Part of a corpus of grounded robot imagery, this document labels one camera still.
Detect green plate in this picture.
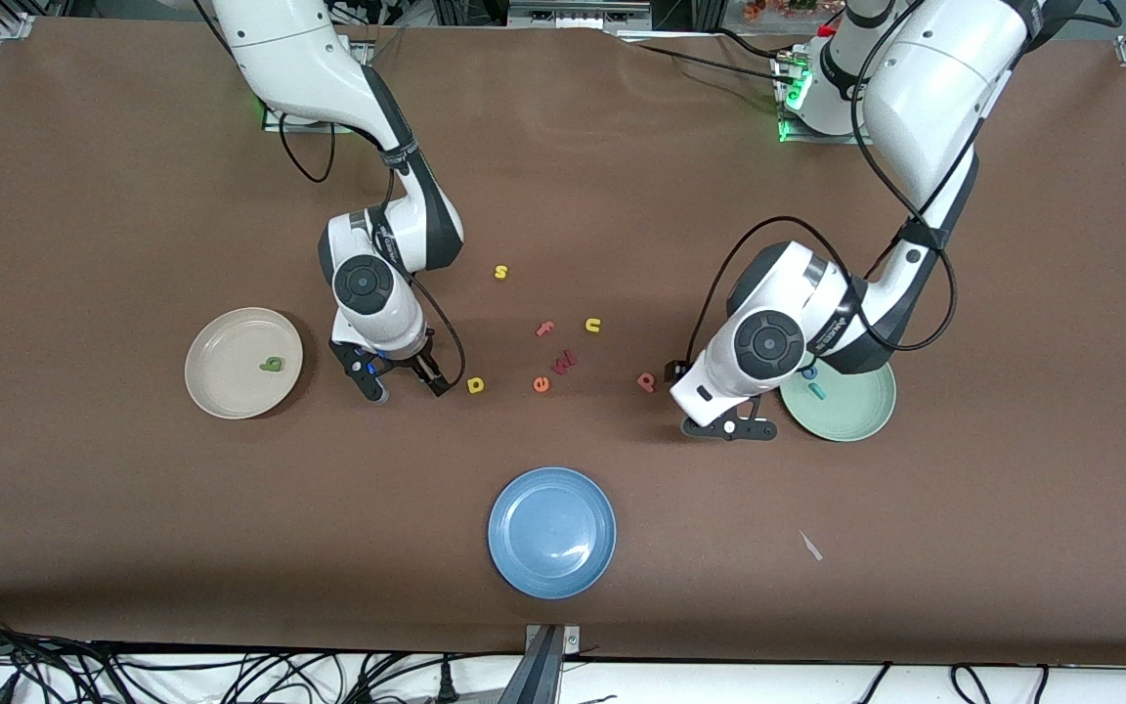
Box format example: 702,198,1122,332
780,357,897,443

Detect beige brown plate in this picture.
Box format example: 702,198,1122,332
184,307,305,420

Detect blue plate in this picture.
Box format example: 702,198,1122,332
487,466,618,599

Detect brown table cover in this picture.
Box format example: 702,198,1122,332
0,18,1126,668

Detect dark aluminium profile beam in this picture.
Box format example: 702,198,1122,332
497,626,564,704

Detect silver device box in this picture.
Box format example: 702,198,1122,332
507,0,654,30

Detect orange flowers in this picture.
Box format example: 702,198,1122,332
744,0,843,22

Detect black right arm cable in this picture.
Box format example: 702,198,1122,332
278,117,468,390

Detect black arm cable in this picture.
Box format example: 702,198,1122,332
688,0,958,365
278,117,468,390

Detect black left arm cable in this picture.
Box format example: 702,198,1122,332
688,0,958,365

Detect silver metal bracket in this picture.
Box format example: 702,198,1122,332
525,625,582,656

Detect black cable on table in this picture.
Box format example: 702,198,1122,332
622,27,803,89

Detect black looped floor cable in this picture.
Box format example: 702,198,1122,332
949,663,1053,704

